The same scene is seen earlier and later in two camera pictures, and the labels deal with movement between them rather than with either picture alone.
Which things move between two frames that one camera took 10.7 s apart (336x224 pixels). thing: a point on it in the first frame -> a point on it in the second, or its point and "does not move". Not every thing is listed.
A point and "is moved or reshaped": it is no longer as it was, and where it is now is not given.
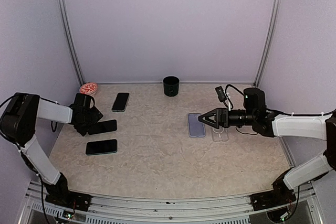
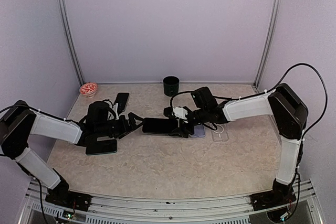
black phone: x=120 y=103 does not move
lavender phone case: x=196 y=127 does not move
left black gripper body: x=88 y=120 -> x=104 y=129
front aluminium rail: x=128 y=210 does not move
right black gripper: x=221 y=117 -> x=179 y=132
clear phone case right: x=220 y=135 does not move
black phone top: x=103 y=127 is moved or reshaped
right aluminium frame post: x=275 y=12 does not move
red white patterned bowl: x=88 y=88 does not move
